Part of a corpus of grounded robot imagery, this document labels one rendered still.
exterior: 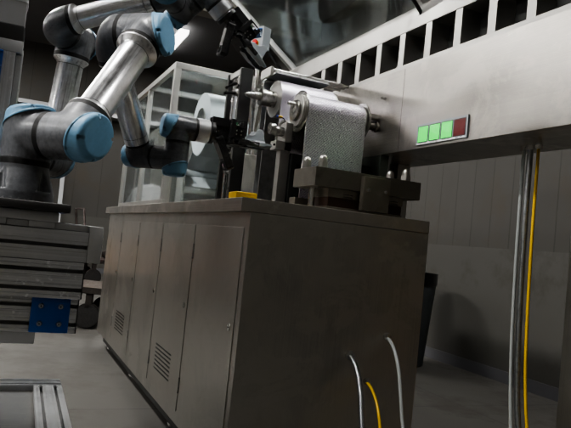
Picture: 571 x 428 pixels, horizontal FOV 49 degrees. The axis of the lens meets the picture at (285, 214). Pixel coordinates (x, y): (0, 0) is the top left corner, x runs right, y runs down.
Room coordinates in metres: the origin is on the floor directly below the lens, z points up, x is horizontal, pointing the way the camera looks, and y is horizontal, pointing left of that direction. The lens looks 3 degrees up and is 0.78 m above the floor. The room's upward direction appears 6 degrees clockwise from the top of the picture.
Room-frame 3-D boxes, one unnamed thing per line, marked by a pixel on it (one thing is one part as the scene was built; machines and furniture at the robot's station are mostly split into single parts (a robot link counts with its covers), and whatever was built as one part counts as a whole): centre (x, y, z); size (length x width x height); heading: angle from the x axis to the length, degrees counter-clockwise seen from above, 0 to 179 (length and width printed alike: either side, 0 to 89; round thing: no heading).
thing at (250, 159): (2.87, 0.19, 1.19); 0.14 x 0.14 x 0.57
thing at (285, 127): (2.18, 0.04, 1.05); 0.06 x 0.05 x 0.31; 114
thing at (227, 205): (3.04, 0.35, 0.88); 2.52 x 0.66 x 0.04; 24
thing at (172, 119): (1.94, 0.36, 1.11); 0.11 x 0.08 x 0.09; 114
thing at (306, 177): (2.07, -0.23, 1.00); 0.40 x 0.16 x 0.06; 114
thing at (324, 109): (2.34, -0.07, 1.16); 0.39 x 0.23 x 0.51; 24
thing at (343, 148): (2.17, -0.15, 1.11); 0.23 x 0.01 x 0.18; 114
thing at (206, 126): (1.97, 0.29, 1.11); 0.08 x 0.05 x 0.08; 24
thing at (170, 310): (3.05, 0.33, 0.43); 2.52 x 0.64 x 0.86; 24
